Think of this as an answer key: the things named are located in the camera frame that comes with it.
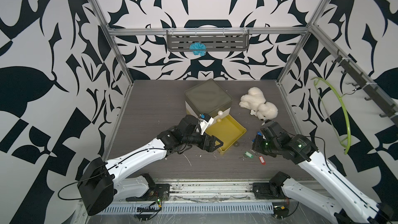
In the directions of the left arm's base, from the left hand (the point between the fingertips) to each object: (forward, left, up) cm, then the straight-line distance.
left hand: (216, 137), depth 73 cm
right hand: (-2, -16, -2) cm, 16 cm away
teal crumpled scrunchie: (+49, +7, +15) cm, 51 cm away
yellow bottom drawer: (+12, -10, -17) cm, 23 cm away
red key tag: (-5, -26, -19) cm, 32 cm away
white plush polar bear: (+27, -28, -8) cm, 39 cm away
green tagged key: (-2, -18, -18) cm, 26 cm away
